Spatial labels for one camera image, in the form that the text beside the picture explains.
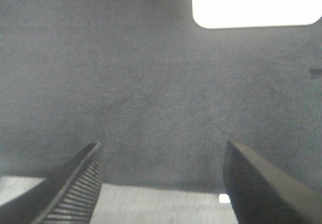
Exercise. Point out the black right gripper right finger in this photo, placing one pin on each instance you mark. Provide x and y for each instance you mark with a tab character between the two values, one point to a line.
261	193

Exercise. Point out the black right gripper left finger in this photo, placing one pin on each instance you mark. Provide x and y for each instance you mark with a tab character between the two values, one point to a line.
69	195

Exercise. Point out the white plastic storage bin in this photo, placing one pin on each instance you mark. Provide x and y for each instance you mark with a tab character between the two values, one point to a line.
219	14

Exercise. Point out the black table mat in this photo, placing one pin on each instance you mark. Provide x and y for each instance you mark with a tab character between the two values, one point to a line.
161	94

